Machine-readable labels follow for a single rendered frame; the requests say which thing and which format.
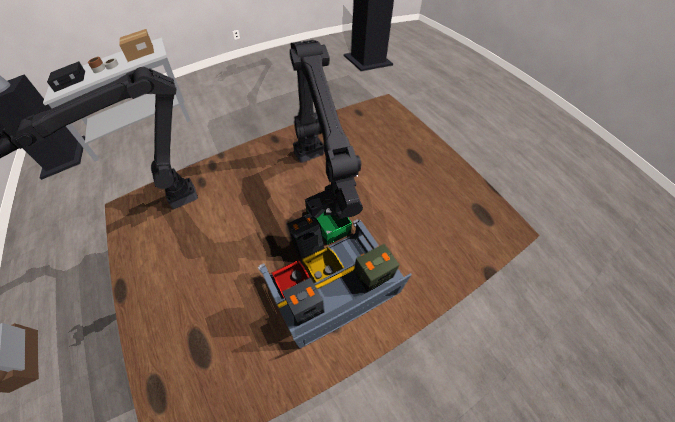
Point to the yellow thin bar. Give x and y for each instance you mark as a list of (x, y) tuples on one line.
[(325, 282)]

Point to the red open bin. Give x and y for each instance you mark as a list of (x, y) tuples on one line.
[(284, 275)]

